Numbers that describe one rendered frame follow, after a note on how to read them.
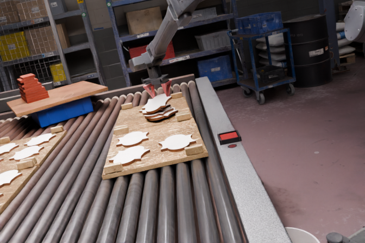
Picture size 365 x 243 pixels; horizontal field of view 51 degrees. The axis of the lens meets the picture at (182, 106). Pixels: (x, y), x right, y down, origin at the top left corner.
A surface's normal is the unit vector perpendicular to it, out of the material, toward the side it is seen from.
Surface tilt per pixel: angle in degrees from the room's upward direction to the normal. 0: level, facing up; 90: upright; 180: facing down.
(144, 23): 89
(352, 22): 72
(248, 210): 0
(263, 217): 0
